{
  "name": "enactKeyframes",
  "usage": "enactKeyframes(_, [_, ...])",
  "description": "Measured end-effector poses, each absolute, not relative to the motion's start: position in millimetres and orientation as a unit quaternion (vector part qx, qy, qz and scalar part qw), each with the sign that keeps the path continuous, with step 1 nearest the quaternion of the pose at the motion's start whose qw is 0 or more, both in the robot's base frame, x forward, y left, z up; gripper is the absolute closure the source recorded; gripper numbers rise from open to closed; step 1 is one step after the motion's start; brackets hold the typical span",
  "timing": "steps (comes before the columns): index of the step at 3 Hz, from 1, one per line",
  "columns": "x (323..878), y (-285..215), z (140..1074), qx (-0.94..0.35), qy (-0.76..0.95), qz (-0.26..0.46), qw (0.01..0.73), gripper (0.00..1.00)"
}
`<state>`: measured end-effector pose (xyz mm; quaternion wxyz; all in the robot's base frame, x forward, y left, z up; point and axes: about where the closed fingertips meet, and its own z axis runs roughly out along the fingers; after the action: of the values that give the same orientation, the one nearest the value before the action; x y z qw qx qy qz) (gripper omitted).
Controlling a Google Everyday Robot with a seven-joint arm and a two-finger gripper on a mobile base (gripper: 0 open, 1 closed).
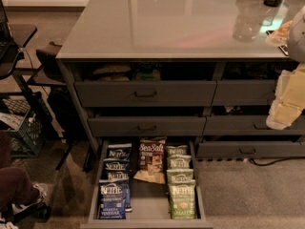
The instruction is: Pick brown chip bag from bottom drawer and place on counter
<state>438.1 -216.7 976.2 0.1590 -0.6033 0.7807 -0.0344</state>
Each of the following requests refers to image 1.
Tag grey drawer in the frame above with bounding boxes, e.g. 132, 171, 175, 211
203, 115, 305, 135
88, 116, 206, 136
213, 79, 276, 106
196, 141, 305, 159
74, 80, 216, 107

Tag blue Kettle bag back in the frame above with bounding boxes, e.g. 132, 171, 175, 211
107, 143, 132, 160

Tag blue Kettle bag front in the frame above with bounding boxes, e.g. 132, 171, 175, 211
98, 179, 126, 219

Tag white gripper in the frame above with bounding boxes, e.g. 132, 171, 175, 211
265, 20, 305, 130

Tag bottom right grey drawer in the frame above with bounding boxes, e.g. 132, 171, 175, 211
196, 141, 305, 159

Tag black floor cable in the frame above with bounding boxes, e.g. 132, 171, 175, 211
247, 156, 305, 168

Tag middle left grey drawer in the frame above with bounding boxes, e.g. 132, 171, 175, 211
88, 116, 206, 136

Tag green Kettle bag back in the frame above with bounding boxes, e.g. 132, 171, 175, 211
166, 145, 188, 156

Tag black white marker tag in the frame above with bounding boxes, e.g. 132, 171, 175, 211
266, 31, 288, 56

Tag white sneaker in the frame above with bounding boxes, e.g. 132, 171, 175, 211
12, 183, 48, 215

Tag middle right grey drawer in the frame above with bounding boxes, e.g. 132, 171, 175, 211
203, 115, 305, 135

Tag green kettle bag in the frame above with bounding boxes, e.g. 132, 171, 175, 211
168, 179, 196, 219
167, 169, 193, 183
166, 145, 188, 156
167, 155, 192, 169

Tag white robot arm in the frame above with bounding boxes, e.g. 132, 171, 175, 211
266, 7, 305, 130

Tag person leg dark trousers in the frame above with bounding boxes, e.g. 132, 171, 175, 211
0, 132, 36, 212

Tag green Kettle bag front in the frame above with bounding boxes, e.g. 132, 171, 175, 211
168, 179, 196, 219

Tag black office chair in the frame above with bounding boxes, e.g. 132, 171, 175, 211
0, 0, 74, 172

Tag top left grey drawer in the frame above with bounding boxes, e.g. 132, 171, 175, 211
74, 80, 216, 107

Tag tan bag in top drawer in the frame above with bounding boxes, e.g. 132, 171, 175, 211
92, 64, 132, 81

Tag green bag in top drawer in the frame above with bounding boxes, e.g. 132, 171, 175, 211
132, 63, 161, 81

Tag blue kettle bag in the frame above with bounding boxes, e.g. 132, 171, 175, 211
106, 170, 132, 213
98, 179, 126, 219
107, 143, 132, 160
104, 159, 130, 172

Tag green plastic crate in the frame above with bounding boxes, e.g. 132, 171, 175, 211
0, 93, 44, 157

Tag open bottom left drawer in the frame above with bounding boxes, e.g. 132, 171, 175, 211
80, 136, 214, 229

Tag brown sea salt chip bag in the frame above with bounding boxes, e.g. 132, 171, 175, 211
134, 136, 167, 184

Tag top right grey drawer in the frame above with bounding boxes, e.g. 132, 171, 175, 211
213, 79, 276, 106

